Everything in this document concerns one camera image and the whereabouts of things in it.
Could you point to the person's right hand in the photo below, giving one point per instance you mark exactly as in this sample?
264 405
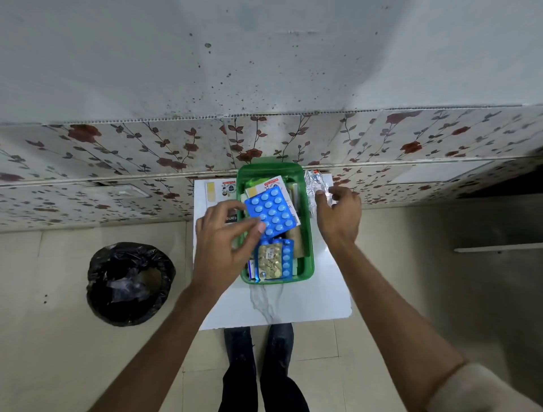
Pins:
339 220

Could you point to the person's left hand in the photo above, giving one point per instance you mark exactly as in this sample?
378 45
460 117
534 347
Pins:
218 254

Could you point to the person's right thumb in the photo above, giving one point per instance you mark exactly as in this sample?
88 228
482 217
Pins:
321 203

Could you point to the person's left thumb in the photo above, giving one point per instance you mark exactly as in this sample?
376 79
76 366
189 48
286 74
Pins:
250 235

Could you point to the silver foil blister strip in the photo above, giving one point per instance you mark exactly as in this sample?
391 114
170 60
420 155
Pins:
313 186

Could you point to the large blue blister pack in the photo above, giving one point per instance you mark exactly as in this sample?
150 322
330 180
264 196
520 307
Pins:
273 210

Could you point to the person's left forearm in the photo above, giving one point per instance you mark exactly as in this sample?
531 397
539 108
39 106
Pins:
157 356

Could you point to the person's right forearm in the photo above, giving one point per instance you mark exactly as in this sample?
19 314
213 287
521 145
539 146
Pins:
390 327

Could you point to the dark labelled box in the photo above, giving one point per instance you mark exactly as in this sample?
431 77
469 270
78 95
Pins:
231 218

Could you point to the gold blister pack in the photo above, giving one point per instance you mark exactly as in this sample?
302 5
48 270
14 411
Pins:
270 261

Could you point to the small blue blister pack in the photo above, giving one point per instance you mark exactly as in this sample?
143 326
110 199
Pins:
288 257

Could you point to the brown bandage roll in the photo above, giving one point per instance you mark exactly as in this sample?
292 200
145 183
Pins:
297 242

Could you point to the green packet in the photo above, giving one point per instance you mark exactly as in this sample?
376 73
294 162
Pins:
254 183

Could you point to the green plastic bin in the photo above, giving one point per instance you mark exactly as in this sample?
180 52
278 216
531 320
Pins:
307 254

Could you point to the white printed leaflet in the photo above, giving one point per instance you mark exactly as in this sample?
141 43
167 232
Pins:
220 189

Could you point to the person's right black shoe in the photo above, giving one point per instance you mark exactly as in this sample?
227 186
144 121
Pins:
279 344

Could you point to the person's black shoe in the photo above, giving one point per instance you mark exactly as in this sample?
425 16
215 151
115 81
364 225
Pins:
239 348
279 344

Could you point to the person's left black shoe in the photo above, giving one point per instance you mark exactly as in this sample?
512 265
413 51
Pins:
239 348

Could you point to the black bag lined trash bin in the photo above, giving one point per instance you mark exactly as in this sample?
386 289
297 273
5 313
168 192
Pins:
129 284

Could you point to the person's dark trousers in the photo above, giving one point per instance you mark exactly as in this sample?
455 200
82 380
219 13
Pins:
263 390

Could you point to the white rod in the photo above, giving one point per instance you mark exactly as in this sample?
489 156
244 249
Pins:
498 248

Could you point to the cream sleeve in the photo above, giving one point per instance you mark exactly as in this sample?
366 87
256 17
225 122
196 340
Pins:
479 392

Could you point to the white wall switch plate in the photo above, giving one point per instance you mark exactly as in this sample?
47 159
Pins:
132 191

